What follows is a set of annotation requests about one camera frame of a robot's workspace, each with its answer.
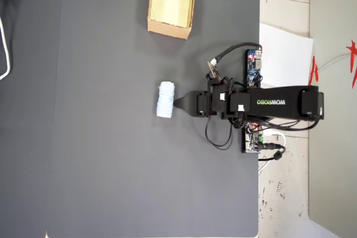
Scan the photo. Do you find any black gripper servo cable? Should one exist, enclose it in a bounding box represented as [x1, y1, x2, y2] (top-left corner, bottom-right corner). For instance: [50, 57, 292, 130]
[204, 114, 234, 150]

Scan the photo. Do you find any small camera circuit board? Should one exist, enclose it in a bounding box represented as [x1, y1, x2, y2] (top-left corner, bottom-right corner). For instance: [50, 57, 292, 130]
[206, 59, 223, 81]

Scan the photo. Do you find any black braided camera cable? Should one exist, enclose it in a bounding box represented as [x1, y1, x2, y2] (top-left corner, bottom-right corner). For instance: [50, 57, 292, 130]
[213, 42, 263, 65]

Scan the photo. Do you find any black power plug cable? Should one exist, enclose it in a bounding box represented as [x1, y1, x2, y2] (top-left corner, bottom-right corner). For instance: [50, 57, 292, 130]
[258, 142, 287, 162]

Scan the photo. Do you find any white blue block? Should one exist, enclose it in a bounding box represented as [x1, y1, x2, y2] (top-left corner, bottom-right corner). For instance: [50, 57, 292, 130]
[156, 81, 176, 119]

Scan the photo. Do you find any yellow paper box liner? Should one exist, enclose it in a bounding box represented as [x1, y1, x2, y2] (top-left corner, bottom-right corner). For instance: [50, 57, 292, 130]
[151, 0, 194, 29]

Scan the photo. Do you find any grey table mat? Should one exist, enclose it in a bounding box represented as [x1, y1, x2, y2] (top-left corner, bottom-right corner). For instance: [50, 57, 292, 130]
[0, 0, 261, 238]

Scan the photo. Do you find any blue circuit board in holder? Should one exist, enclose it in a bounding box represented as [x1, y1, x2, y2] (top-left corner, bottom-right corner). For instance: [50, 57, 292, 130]
[245, 49, 264, 88]

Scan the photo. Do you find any white paper sheet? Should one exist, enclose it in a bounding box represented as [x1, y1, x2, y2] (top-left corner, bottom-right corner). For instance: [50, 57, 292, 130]
[259, 22, 315, 94]

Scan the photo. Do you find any brown cardboard box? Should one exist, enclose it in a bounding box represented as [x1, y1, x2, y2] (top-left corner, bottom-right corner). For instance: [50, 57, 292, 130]
[147, 0, 199, 40]

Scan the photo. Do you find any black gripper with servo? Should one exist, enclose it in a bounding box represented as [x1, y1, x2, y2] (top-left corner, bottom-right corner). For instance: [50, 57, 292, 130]
[173, 90, 213, 118]

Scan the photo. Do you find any controller board with green terminal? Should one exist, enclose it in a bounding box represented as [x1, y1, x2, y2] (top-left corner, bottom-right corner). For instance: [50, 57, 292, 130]
[240, 123, 266, 154]

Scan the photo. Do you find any black arm wire bundle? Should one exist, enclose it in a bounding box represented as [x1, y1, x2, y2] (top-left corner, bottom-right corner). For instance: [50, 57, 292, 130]
[245, 116, 320, 133]

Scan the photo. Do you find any thick white curved cable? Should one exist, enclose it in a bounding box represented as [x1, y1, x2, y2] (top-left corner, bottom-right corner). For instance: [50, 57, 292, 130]
[0, 16, 12, 80]

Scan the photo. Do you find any thin white floor cable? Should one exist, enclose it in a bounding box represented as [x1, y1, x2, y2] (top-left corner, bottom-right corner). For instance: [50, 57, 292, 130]
[317, 52, 357, 72]

